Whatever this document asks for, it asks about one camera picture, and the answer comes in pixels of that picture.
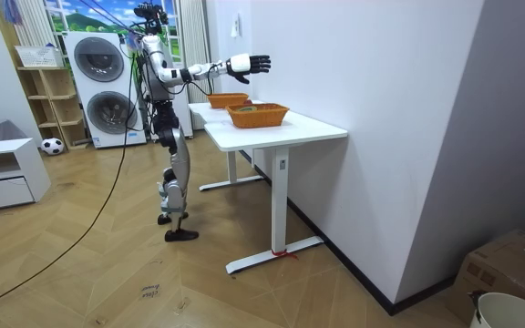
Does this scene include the orange woven basket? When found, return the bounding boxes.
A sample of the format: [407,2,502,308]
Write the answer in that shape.
[206,92,251,110]
[225,102,291,129]

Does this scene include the white bucket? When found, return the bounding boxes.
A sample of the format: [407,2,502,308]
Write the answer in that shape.
[468,291,525,328]

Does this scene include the wooden shelf unit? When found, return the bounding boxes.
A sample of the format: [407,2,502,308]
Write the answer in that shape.
[15,66,92,151]

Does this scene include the brown cardboard box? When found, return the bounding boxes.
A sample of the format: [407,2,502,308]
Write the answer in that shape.
[444,229,525,325]

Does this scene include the robot body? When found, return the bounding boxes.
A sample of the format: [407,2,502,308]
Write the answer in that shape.
[132,2,178,104]

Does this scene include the red tape strip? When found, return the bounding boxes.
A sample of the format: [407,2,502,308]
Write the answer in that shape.
[271,248,300,261]

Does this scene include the landscape wall poster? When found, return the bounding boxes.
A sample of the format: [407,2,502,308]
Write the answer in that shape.
[46,0,182,64]

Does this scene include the cable bundle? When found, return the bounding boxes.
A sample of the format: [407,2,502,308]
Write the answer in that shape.
[77,0,148,38]

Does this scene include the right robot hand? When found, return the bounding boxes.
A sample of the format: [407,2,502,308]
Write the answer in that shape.
[225,53,273,86]

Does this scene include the blue hanging cloth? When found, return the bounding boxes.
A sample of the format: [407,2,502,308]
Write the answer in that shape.
[0,0,25,26]

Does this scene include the robot legs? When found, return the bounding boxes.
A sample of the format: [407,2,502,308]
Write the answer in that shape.
[151,100,200,243]

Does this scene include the white standing desk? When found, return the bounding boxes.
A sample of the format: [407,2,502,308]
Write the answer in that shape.
[202,108,349,276]
[188,99,264,192]

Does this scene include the white low cabinet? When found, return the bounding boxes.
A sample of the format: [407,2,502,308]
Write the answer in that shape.
[0,138,52,215]

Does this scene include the white pleated curtain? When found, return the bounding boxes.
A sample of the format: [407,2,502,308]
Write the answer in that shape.
[177,0,212,104]
[15,0,57,47]

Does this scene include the white plastic basket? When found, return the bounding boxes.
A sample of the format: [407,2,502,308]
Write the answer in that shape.
[15,44,65,69]

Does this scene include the black and white football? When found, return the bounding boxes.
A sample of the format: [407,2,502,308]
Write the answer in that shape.
[40,137,66,157]

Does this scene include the black floor cable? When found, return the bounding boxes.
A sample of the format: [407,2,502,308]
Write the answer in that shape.
[0,53,137,316]

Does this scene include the white washing machine tower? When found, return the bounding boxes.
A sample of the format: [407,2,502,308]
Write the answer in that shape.
[63,30,148,149]

